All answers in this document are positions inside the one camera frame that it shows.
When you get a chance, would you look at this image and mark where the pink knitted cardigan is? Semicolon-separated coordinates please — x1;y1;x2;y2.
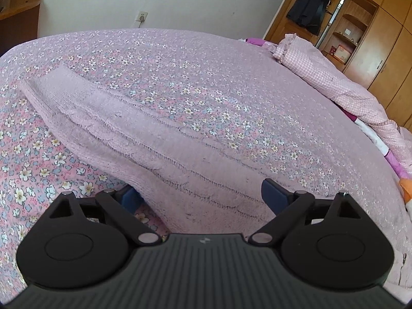
19;63;412;303

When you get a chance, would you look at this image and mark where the white plush goose toy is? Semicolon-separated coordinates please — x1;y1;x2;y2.
399;179;412;216

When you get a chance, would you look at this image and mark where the white magenta pillow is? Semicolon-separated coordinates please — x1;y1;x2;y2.
237;37;412;181

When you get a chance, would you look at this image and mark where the pink floral bed sheet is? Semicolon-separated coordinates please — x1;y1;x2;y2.
1;29;411;302

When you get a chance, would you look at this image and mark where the red white box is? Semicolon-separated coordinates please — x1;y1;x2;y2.
333;45;351;64

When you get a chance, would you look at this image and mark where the wooden wardrobe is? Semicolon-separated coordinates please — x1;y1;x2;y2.
265;0;411;129

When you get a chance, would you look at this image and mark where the black hanging jacket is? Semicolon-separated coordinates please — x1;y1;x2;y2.
286;0;332;36

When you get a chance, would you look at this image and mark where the white wall socket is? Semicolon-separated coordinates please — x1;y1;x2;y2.
136;11;148;23

